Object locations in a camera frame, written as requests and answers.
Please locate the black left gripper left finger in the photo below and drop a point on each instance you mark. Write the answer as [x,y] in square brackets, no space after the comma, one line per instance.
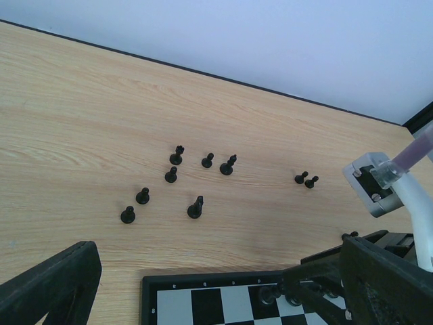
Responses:
[59,290]

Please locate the black knight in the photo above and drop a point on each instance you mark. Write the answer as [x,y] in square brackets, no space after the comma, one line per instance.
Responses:
[194,211]

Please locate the black queen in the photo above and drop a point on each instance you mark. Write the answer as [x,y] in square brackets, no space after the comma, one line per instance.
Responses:
[268,294]

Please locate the black pawn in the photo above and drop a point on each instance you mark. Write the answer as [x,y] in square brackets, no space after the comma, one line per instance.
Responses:
[171,175]
[143,196]
[299,179]
[128,215]
[207,161]
[352,234]
[310,183]

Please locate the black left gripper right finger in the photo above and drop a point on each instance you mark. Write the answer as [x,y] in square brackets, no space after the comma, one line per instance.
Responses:
[382,288]

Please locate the black king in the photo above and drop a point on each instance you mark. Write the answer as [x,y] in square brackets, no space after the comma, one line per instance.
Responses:
[293,301]

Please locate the black enclosure frame post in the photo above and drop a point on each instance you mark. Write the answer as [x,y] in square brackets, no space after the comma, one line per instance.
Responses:
[420,120]

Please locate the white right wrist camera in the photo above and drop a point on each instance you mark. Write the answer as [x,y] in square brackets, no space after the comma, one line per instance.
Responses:
[377,200]

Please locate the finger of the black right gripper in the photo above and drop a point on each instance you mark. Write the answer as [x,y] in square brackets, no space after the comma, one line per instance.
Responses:
[373,238]
[326,275]

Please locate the black and white chessboard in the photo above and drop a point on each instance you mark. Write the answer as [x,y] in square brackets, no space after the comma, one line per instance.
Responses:
[221,298]

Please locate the black bishop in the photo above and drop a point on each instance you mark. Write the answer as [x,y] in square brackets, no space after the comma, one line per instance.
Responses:
[227,167]

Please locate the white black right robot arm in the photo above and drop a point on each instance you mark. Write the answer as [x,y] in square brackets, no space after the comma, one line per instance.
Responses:
[419,204]

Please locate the black rook left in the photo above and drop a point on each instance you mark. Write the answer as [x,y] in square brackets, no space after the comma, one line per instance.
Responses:
[176,157]

